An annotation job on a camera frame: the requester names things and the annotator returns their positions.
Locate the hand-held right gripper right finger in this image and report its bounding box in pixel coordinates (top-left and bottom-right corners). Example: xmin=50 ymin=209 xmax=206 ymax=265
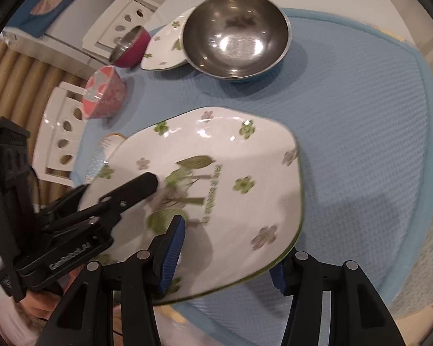
xmin=270 ymin=250 xmax=401 ymax=346

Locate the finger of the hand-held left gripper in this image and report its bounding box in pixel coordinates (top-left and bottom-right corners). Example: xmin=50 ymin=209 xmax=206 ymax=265
xmin=40 ymin=172 xmax=158 ymax=235
xmin=39 ymin=185 xmax=89 ymax=221

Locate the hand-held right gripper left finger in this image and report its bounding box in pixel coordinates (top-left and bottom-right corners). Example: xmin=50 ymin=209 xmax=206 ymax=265
xmin=34 ymin=215 xmax=186 ymax=346

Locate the large clover print plate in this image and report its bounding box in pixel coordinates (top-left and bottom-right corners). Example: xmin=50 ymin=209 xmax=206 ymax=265
xmin=77 ymin=106 xmax=305 ymax=305

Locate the small pink steel bowl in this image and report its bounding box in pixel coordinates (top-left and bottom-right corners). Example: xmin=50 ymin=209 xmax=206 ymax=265
xmin=109 ymin=25 xmax=152 ymax=68

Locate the large stainless steel bowl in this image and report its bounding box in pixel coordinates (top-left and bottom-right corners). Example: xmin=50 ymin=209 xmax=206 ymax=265
xmin=180 ymin=0 xmax=292 ymax=83

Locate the person's left forearm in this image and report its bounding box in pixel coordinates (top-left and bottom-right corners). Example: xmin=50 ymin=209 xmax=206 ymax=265
xmin=0 ymin=301 xmax=40 ymax=346

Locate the person's left hand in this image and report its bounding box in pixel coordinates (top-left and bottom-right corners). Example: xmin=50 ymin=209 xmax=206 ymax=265
xmin=20 ymin=285 xmax=64 ymax=321

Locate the small gold rimmed dish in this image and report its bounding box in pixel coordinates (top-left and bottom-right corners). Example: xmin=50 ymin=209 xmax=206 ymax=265
xmin=87 ymin=133 xmax=127 ymax=184

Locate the pink patterned bowl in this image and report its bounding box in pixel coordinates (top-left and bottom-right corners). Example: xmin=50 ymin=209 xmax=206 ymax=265
xmin=81 ymin=65 xmax=127 ymax=120

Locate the white dining chair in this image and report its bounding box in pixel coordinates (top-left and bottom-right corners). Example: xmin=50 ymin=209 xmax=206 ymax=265
xmin=82 ymin=0 xmax=161 ymax=62
xmin=32 ymin=81 xmax=91 ymax=188

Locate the small clover print plate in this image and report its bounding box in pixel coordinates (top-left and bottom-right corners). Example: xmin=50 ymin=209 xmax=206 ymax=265
xmin=141 ymin=6 xmax=197 ymax=72

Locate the blue table mat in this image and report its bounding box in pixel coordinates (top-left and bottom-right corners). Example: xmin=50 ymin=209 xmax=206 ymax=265
xmin=70 ymin=7 xmax=433 ymax=346

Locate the grey refrigerator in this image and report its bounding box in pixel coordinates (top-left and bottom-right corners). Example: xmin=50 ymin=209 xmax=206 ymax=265
xmin=2 ymin=0 xmax=112 ymax=69

